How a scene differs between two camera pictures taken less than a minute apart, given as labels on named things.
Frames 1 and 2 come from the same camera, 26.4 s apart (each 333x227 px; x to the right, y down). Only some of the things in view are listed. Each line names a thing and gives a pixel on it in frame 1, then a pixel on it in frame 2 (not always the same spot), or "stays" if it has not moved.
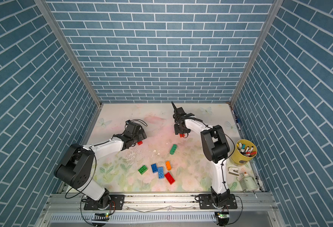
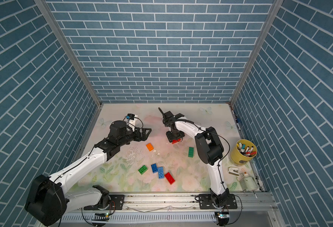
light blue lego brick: x=161 y=172 stays
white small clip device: x=233 y=170 stays
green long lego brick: x=173 y=149 → x=191 y=152
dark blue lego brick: x=154 y=168 stays
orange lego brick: x=168 y=165 → x=149 y=146
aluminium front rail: x=179 y=203 stays
